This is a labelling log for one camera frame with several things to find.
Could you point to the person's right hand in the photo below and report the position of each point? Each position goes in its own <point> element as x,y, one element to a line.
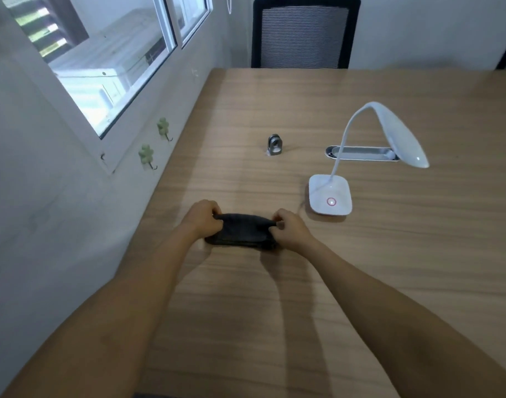
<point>290,232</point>

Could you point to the person's left hand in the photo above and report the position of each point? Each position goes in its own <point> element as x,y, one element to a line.
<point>201,219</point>

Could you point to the person's right fingers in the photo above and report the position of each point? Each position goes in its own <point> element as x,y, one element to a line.
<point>278,221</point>

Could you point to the person's left fingers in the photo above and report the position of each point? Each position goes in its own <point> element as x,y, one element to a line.
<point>215,211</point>

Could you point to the dark grey cloth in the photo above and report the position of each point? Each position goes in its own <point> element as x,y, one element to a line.
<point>241,231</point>

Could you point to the person's right forearm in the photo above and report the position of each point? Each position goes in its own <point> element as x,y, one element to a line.
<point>402,327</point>

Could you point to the person's left forearm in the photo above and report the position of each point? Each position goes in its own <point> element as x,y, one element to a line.
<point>99,327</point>

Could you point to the white desk lamp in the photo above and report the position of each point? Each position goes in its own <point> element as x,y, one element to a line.
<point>363,161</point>

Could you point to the white framed window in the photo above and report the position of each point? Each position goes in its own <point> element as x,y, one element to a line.
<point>108,57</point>

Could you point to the black mesh office chair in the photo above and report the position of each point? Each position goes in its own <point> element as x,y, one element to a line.
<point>305,35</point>

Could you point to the small metal clamp mount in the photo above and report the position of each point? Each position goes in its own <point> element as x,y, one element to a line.
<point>274,145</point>

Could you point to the green clover wall hook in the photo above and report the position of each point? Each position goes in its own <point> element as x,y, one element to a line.
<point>147,155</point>
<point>164,127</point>

